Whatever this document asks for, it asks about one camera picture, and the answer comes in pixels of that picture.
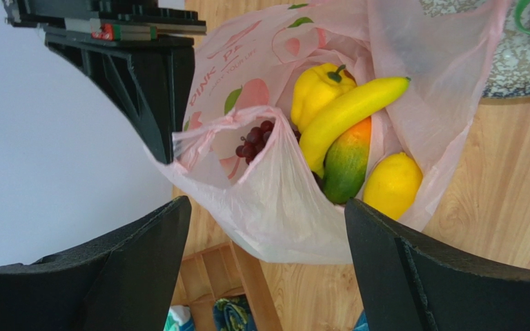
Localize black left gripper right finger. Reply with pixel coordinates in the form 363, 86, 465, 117
344, 199, 530, 330

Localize yellow fake lemon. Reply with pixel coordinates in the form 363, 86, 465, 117
362, 152, 423, 221

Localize blue leaf-pattern cloth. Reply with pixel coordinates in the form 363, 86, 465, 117
353, 311, 369, 331

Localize single yellow fake banana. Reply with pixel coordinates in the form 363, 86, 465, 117
299, 77, 411, 178

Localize dark patterned rolled sock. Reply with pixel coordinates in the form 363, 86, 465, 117
213, 294, 257, 331

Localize yellow fake bell pepper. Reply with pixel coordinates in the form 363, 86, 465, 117
291, 63, 357, 133

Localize dark red fake grapes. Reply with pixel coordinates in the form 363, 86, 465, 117
235, 120, 275, 165

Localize wooden compartment tray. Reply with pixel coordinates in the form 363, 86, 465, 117
171, 241, 282, 330

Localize speckled grey ceramic plate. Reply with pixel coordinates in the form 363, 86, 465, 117
420, 0, 530, 99

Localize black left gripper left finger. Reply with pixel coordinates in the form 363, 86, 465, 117
0, 196, 192, 330

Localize teal white rolled sock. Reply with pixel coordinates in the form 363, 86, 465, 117
164, 305, 196, 331

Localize pink translucent plastic bag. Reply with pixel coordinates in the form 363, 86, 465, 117
159, 1, 510, 264

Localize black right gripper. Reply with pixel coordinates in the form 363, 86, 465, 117
2, 0, 207, 166

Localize green orange fake mango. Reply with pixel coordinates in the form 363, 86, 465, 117
322, 117, 372, 204

